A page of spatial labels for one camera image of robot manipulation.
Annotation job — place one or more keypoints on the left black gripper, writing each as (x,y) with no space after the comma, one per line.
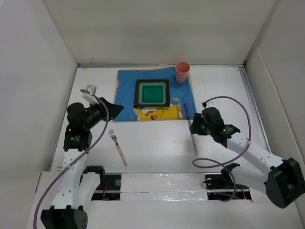
(113,109)

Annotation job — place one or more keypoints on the green square plate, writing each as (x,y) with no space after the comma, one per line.
(152,93)

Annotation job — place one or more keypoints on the pink plastic cup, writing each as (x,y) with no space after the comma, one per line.
(181,71)

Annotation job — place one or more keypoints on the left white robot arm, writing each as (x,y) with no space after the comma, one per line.
(78,183)

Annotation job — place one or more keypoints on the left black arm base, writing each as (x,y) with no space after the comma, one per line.
(110,189)

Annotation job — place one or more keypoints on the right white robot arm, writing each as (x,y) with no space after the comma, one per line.
(280,179)

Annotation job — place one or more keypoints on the blue Pikachu cloth placemat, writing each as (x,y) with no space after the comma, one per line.
(182,103)

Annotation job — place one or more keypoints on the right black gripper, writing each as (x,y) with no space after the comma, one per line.
(195,127)

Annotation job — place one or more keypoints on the pink-handled knife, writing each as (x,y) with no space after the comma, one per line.
(192,138)

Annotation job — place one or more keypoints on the pink-handled fork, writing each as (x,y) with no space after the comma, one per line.
(114,138)

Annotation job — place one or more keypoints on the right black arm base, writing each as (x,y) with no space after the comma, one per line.
(220,186)

